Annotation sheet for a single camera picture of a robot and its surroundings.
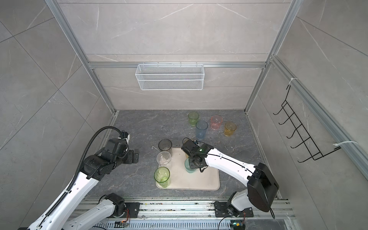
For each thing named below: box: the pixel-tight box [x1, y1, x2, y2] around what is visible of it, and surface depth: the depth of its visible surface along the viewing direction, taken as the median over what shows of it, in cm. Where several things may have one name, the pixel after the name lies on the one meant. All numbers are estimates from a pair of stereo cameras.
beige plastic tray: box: [155, 147, 220, 191], surface depth 85 cm
